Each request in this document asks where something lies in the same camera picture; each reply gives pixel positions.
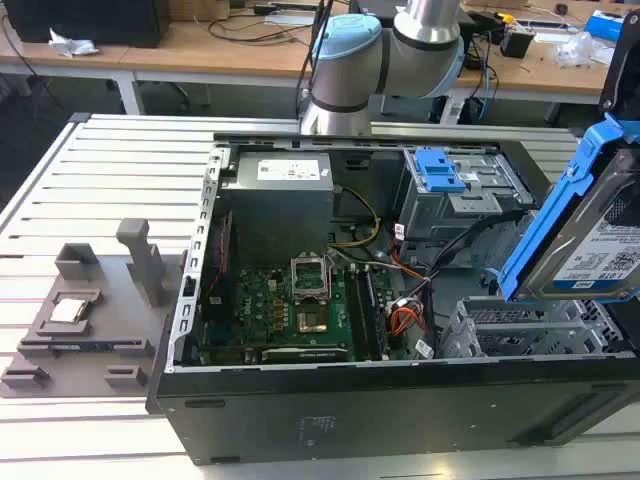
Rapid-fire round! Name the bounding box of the hard disk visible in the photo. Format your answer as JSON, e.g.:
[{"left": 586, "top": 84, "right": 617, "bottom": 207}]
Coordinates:
[{"left": 497, "top": 112, "right": 640, "bottom": 303}]

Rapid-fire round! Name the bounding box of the grey metal disk bay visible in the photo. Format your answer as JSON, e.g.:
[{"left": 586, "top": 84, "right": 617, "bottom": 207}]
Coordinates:
[{"left": 437, "top": 294, "right": 626, "bottom": 359}]

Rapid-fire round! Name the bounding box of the blue white box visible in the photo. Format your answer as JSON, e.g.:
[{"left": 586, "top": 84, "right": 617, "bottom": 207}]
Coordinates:
[{"left": 583, "top": 8, "right": 626, "bottom": 44}]

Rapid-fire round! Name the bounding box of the clear plastic bag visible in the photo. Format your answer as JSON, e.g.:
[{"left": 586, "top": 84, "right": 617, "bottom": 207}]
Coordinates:
[{"left": 554, "top": 30, "right": 607, "bottom": 69}]

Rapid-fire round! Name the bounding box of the small black box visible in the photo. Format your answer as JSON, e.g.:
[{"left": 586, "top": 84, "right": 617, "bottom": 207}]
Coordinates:
[{"left": 499, "top": 27, "right": 536, "bottom": 58}]

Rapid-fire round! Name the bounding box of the grey optical drive cage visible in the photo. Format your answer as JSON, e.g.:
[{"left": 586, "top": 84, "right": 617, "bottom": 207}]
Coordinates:
[{"left": 397, "top": 147, "right": 536, "bottom": 241}]

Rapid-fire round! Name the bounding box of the blue drive latch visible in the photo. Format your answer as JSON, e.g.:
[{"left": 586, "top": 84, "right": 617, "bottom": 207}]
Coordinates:
[{"left": 414, "top": 147, "right": 467, "bottom": 194}]

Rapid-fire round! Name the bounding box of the RAM stick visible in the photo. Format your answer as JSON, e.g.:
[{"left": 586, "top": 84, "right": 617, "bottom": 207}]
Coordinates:
[{"left": 363, "top": 269, "right": 390, "bottom": 361}]

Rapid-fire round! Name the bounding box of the grey power supply unit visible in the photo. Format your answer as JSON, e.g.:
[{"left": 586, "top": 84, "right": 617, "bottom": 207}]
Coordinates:
[{"left": 219, "top": 150, "right": 335, "bottom": 251}]

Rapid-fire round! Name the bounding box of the black open PC case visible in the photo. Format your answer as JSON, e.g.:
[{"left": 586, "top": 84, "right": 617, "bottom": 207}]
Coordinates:
[{"left": 145, "top": 130, "right": 640, "bottom": 466}]

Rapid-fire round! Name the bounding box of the green motherboard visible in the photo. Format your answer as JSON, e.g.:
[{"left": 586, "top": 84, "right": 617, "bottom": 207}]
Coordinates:
[{"left": 195, "top": 259, "right": 401, "bottom": 365}]

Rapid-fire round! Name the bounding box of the wooden desk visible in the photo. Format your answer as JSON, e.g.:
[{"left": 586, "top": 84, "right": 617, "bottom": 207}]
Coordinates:
[{"left": 0, "top": 0, "right": 640, "bottom": 116}]

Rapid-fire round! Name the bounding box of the black graphics card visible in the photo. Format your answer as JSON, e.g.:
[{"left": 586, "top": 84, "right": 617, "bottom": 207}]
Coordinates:
[{"left": 244, "top": 345, "right": 351, "bottom": 365}]

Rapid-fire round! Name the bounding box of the black case fan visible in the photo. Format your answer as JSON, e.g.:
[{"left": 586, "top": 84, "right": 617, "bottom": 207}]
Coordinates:
[{"left": 206, "top": 209, "right": 236, "bottom": 301}]

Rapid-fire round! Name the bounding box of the crumpled white paper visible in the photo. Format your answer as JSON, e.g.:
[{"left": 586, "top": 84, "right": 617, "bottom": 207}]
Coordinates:
[{"left": 47, "top": 27, "right": 100, "bottom": 56}]

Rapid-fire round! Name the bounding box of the grey parts rack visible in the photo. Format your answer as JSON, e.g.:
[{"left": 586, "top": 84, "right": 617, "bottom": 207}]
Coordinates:
[{"left": 0, "top": 217, "right": 187, "bottom": 400}]

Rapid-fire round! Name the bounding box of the silver CPU chip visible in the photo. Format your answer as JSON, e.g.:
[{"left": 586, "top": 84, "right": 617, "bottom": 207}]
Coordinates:
[{"left": 48, "top": 298, "right": 89, "bottom": 324}]

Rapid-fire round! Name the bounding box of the black disk wire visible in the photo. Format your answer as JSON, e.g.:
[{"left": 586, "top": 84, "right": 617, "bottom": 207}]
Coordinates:
[{"left": 422, "top": 209, "right": 539, "bottom": 281}]

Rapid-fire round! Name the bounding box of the yellow black power cable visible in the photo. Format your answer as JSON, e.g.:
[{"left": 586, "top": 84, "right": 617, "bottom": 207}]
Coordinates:
[{"left": 331, "top": 185, "right": 381, "bottom": 248}]

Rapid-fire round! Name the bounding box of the orange disk wire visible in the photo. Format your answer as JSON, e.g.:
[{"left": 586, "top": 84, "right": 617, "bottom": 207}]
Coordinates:
[{"left": 387, "top": 297, "right": 429, "bottom": 338}]

